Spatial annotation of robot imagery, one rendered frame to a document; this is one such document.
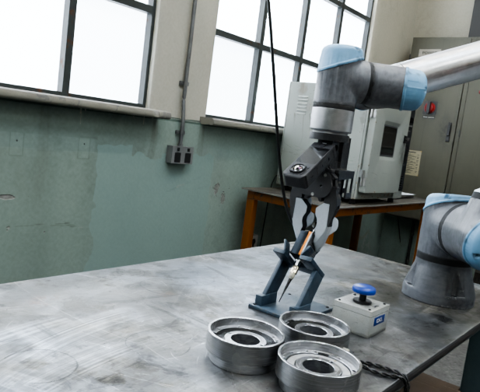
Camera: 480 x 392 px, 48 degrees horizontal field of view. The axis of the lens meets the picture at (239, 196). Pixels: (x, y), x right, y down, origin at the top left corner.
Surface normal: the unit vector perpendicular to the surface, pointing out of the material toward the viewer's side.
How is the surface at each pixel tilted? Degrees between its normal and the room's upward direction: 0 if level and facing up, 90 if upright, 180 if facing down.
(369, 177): 90
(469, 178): 90
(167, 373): 0
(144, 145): 90
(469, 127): 90
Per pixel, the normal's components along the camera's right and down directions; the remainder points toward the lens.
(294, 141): -0.62, 0.01
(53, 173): 0.77, 0.18
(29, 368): 0.13, -0.98
